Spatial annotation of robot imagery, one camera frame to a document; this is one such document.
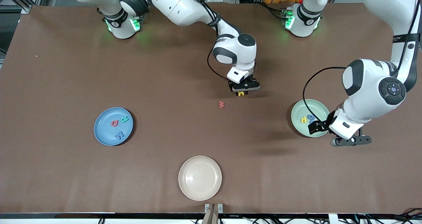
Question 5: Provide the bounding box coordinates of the green plate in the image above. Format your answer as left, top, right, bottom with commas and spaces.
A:
291, 99, 331, 138

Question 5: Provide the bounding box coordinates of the beige plate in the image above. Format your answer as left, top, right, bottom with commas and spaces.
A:
178, 156, 222, 201

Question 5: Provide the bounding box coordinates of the blue plate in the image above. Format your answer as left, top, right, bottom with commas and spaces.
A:
94, 107, 134, 146

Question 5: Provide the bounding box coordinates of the brown table cover sheet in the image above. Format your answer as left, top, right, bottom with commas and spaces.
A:
0, 3, 422, 214

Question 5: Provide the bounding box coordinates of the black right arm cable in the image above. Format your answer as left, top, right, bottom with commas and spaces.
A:
207, 18, 233, 82

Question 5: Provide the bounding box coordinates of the black floor cable bundle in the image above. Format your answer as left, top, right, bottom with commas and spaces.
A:
359, 207, 422, 224

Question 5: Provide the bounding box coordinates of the metal table edge bracket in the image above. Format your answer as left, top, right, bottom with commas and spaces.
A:
205, 203, 223, 214

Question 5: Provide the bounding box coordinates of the aluminium frame post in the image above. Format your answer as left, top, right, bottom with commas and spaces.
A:
0, 0, 50, 14

